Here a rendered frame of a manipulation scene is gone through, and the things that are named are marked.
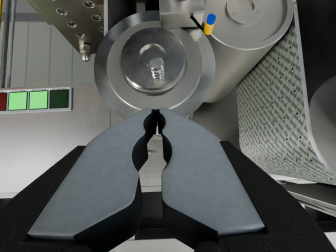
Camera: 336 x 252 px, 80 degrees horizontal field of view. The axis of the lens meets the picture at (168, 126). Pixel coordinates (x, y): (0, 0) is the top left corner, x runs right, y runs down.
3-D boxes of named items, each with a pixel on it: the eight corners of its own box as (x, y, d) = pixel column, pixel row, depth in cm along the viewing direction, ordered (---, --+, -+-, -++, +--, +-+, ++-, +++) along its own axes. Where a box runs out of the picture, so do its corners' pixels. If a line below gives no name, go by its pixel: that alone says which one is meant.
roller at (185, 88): (198, 17, 25) (205, 108, 23) (185, 87, 51) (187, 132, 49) (106, 22, 25) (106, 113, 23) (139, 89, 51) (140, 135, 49)
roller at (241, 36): (287, -39, 26) (300, 47, 25) (231, 55, 52) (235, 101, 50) (195, -34, 27) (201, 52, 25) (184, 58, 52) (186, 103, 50)
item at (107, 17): (107, -87, 28) (107, 35, 26) (136, 22, 52) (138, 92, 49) (103, -87, 28) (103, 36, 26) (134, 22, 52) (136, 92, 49)
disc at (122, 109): (210, 6, 25) (220, 122, 23) (210, 9, 26) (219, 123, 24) (93, 12, 26) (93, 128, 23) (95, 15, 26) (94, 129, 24)
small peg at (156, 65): (161, 54, 20) (165, 67, 19) (162, 66, 22) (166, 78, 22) (147, 58, 19) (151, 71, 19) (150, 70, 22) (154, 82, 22)
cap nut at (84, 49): (89, 43, 58) (89, 58, 58) (94, 50, 62) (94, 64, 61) (76, 44, 58) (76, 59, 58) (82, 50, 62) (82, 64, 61)
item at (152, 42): (174, 18, 23) (195, 78, 22) (174, 29, 25) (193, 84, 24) (111, 37, 23) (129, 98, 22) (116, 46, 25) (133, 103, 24)
